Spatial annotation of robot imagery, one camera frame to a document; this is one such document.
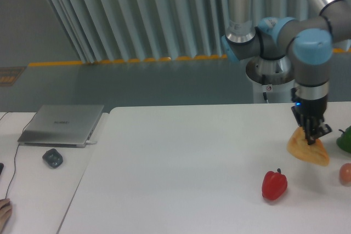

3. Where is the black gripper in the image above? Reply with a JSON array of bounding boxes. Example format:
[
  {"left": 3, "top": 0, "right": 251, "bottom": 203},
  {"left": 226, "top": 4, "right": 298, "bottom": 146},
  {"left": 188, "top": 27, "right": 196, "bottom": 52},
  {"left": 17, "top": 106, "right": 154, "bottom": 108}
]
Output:
[{"left": 291, "top": 88, "right": 332, "bottom": 145}]

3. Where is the triangular bread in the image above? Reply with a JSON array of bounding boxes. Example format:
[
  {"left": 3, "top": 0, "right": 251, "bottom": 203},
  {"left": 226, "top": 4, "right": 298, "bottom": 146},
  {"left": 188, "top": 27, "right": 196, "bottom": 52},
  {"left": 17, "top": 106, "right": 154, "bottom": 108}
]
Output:
[{"left": 287, "top": 127, "right": 330, "bottom": 167}]

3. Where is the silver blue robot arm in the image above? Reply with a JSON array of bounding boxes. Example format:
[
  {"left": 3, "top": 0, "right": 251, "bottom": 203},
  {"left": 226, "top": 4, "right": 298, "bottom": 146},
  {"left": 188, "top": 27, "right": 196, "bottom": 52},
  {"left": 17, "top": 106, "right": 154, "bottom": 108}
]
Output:
[{"left": 222, "top": 0, "right": 350, "bottom": 145}]

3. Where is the person's hand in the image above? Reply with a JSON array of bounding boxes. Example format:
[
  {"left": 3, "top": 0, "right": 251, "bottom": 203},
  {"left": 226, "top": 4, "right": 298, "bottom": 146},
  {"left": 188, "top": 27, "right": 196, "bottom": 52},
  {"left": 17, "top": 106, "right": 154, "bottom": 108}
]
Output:
[{"left": 0, "top": 198, "right": 12, "bottom": 230}]

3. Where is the green bell pepper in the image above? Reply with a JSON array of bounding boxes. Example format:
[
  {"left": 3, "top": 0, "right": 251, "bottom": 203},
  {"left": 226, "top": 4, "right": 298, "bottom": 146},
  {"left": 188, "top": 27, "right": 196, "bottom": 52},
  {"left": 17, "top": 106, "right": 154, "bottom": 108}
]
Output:
[{"left": 336, "top": 126, "right": 351, "bottom": 153}]

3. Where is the orange round fruit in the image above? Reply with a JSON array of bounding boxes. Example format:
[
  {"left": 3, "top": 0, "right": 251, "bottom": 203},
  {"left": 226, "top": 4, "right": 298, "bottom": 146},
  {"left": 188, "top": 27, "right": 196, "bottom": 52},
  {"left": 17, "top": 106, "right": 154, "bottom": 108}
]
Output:
[{"left": 339, "top": 163, "right": 351, "bottom": 185}]

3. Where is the red bell pepper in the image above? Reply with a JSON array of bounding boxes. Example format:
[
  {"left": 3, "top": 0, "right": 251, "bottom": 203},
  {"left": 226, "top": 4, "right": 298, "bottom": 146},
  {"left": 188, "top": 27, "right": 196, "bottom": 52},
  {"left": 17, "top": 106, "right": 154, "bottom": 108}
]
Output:
[{"left": 262, "top": 168, "right": 288, "bottom": 201}]

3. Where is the pleated grey curtain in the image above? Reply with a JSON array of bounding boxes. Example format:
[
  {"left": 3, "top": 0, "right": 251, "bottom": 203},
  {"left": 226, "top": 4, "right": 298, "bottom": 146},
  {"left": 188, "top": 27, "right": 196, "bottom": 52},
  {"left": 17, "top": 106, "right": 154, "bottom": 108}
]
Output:
[{"left": 32, "top": 0, "right": 351, "bottom": 64}]

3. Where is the silver closed laptop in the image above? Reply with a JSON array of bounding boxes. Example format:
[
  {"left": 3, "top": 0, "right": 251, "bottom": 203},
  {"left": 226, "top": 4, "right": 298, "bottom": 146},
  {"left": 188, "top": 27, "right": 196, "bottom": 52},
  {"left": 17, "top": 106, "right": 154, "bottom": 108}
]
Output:
[{"left": 18, "top": 105, "right": 104, "bottom": 147}]

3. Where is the dark grey small device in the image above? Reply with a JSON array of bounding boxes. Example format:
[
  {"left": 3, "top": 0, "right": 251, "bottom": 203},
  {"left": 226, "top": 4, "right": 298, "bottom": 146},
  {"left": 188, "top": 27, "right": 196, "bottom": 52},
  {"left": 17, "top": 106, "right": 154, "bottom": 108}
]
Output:
[{"left": 42, "top": 149, "right": 64, "bottom": 169}]

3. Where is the black object at edge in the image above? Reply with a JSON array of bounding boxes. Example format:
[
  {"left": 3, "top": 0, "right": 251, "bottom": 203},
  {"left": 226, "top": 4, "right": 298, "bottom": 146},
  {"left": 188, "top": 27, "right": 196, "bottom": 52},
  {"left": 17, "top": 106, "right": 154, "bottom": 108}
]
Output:
[{"left": 0, "top": 163, "right": 4, "bottom": 175}]

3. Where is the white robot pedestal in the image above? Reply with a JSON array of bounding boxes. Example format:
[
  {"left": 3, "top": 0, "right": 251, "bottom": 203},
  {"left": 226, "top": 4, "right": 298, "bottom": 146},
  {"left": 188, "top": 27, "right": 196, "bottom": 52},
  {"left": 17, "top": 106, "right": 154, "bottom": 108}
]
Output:
[{"left": 251, "top": 81, "right": 294, "bottom": 104}]

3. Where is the thin black cable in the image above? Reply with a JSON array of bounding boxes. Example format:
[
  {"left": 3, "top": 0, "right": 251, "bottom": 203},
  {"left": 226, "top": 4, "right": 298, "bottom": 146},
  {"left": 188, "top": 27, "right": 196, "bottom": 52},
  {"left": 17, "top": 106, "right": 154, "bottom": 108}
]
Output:
[{"left": 0, "top": 111, "right": 36, "bottom": 199}]

